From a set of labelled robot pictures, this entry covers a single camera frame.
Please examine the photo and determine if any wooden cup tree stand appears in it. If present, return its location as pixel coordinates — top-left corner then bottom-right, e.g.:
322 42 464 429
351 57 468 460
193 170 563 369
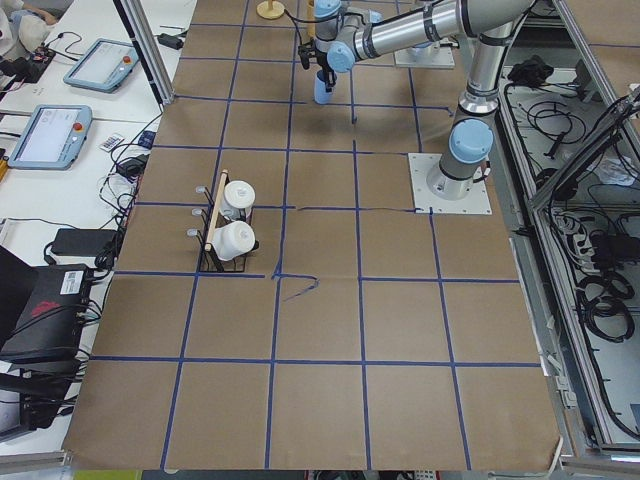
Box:
256 0 285 20

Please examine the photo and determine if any black power brick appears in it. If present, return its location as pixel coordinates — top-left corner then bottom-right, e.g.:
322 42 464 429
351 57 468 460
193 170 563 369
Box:
50 228 116 257

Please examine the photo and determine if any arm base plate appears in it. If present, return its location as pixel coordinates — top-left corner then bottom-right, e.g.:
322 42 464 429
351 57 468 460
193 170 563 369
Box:
408 153 492 215
394 43 455 70

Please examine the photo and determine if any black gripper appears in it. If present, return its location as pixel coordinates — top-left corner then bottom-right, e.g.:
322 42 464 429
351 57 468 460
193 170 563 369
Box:
298 43 337 93

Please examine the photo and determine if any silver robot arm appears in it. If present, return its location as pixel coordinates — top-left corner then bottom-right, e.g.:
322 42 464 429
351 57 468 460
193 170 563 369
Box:
424 1 532 201
297 1 532 93

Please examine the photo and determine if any blue plastic cup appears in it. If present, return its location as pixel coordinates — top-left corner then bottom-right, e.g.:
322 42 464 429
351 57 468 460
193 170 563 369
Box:
314 70 333 105

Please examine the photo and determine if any teach pendant tablet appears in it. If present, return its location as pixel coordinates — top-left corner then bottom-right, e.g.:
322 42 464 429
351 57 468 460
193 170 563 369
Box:
8 104 93 170
63 38 139 93

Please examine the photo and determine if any aluminium frame post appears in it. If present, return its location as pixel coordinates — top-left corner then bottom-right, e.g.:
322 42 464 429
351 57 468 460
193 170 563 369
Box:
113 0 175 106

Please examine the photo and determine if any black power adapter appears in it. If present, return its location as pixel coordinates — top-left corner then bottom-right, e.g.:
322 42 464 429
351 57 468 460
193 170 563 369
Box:
157 33 184 50

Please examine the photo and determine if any near teach pendant tablet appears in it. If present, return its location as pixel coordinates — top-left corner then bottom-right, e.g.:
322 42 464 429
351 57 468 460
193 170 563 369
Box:
8 104 93 170

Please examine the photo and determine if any black wire mug rack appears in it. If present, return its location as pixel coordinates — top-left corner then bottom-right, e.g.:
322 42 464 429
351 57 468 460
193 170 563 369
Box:
187 179 260 273

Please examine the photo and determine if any lower white mug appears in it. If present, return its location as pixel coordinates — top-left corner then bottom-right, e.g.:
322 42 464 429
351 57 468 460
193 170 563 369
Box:
213 221 259 261

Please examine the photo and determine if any wooden rack handle bar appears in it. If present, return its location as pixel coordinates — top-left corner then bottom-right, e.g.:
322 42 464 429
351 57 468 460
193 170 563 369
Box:
204 169 229 252

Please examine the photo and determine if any white mug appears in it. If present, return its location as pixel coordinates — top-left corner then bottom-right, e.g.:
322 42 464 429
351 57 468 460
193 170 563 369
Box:
220 180 256 221
213 221 259 261

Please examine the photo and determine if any upper white mug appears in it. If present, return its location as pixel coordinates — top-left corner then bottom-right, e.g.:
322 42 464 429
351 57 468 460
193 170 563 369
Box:
220 180 256 221

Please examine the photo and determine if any far teach pendant tablet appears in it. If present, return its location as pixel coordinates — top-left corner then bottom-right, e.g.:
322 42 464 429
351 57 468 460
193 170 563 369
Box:
63 38 139 93

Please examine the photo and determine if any black laptop computer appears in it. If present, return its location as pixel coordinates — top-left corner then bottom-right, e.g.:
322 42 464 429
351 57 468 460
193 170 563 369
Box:
1 248 102 369

